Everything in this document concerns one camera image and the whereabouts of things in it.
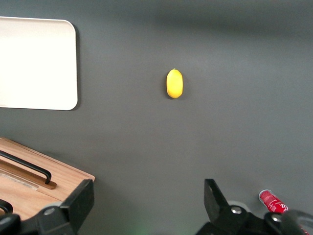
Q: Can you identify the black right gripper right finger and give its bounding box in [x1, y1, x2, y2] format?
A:
[195, 178, 250, 235]

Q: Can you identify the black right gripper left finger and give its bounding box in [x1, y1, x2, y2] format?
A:
[34, 179, 95, 235]

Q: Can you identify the white rectangular tray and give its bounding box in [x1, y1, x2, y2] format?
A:
[0, 16, 78, 111]

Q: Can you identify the wooden box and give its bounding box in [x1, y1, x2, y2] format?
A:
[0, 137, 96, 221]

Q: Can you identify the red soda can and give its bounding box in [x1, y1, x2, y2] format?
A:
[258, 189, 310, 235]

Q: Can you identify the yellow lemon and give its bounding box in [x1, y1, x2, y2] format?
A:
[166, 68, 184, 99]

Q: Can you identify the black metal handle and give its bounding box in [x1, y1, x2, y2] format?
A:
[0, 150, 53, 185]

